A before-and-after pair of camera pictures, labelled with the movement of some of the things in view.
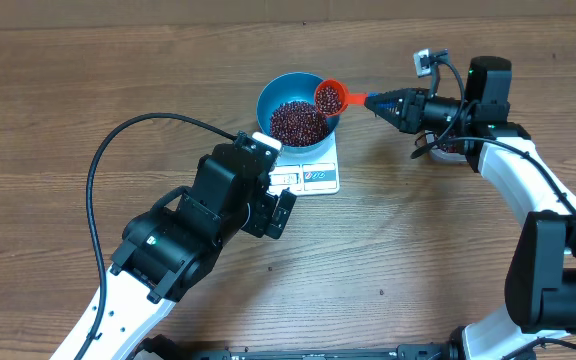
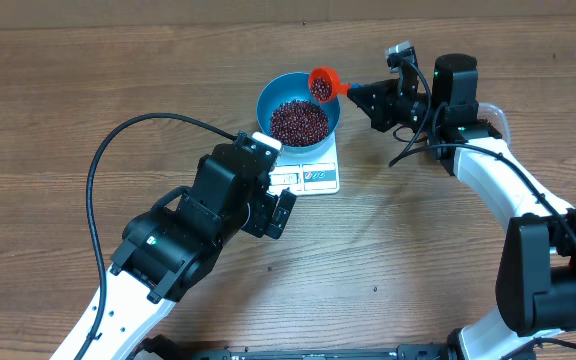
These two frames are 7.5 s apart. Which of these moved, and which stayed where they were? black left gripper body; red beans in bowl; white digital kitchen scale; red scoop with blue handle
Moved: red scoop with blue handle
Stayed: red beans in bowl; white digital kitchen scale; black left gripper body
